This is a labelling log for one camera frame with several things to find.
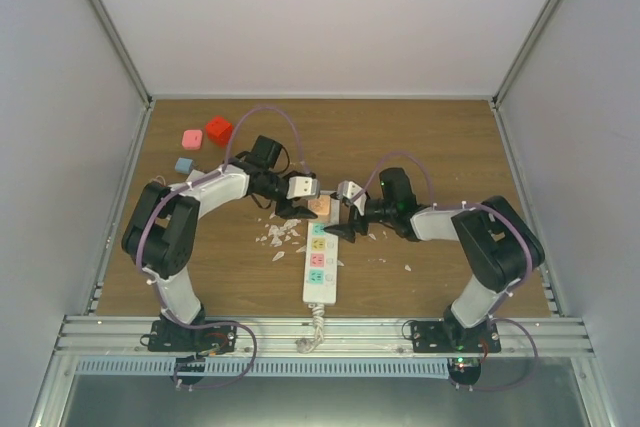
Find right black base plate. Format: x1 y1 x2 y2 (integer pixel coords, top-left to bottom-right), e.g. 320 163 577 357
406 320 502 355

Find blue plug adapter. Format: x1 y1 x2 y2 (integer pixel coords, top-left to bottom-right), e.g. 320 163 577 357
174 157 195 175

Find white power strip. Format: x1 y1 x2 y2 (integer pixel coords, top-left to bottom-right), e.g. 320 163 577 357
302 191 340 306

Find purple cable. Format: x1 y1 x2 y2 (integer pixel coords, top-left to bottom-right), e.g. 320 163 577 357
349 150 541 391
135 105 314 391

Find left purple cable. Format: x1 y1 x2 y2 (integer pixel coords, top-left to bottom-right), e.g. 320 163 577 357
135 105 314 391

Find red cube plug adapter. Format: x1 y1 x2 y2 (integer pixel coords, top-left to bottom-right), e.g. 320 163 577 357
204 116 234 147

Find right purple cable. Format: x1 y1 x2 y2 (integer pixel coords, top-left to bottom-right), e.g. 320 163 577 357
349 150 541 391

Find tan wooden plug adapter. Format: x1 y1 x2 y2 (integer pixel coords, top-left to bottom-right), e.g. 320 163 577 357
307 194 332 223

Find slotted cable duct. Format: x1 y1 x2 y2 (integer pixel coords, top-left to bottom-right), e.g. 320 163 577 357
76 356 449 379

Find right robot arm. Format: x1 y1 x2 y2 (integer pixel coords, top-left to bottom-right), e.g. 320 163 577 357
325 167 546 352

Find pink plug adapter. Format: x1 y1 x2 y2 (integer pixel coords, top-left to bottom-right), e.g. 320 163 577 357
181 129 203 150

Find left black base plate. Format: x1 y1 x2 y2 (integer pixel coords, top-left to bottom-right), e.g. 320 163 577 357
140 317 237 358

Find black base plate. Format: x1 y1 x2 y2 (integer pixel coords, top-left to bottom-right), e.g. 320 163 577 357
140 317 237 358
406 320 502 355

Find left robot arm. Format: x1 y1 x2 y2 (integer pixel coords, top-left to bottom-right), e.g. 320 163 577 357
121 136 320 351

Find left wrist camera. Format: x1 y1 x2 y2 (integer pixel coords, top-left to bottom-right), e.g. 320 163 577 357
286 175 320 200

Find white power strip cord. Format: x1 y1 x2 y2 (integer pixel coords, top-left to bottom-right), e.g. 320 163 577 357
294 302 326 354

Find aluminium front rail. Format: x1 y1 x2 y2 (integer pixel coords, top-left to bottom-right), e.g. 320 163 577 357
54 316 595 358

